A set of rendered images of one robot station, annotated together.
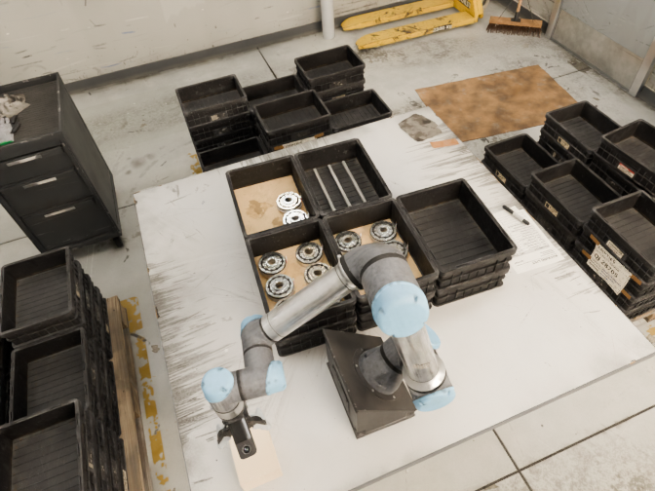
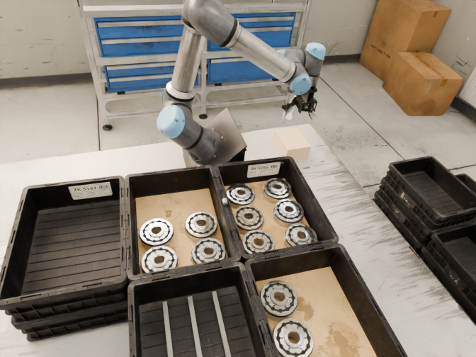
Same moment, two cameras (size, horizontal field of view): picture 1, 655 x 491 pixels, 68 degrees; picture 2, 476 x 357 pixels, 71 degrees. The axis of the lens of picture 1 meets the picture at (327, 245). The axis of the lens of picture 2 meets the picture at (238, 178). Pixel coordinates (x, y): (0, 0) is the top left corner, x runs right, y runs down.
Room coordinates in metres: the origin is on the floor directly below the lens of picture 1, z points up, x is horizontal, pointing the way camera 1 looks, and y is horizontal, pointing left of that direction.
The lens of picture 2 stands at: (1.77, -0.06, 1.71)
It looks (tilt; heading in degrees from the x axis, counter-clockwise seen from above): 43 degrees down; 175
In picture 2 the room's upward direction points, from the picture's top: 6 degrees clockwise
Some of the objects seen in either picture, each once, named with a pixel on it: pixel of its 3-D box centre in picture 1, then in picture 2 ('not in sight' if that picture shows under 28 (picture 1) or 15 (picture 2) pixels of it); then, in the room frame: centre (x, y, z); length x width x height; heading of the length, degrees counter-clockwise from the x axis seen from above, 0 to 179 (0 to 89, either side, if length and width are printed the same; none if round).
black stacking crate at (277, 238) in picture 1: (299, 278); (268, 212); (1.03, 0.11, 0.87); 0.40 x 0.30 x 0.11; 14
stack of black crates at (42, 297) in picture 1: (59, 314); not in sight; (1.32, 1.30, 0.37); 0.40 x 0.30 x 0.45; 18
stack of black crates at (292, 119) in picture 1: (294, 140); not in sight; (2.47, 0.14, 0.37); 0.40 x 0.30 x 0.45; 107
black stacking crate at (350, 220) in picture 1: (377, 254); (178, 226); (1.11, -0.18, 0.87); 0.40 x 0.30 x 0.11; 14
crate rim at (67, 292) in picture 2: (452, 223); (70, 231); (1.18, -0.47, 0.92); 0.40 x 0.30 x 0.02; 14
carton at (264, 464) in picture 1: (254, 454); (290, 144); (0.48, 0.28, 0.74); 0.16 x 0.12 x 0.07; 18
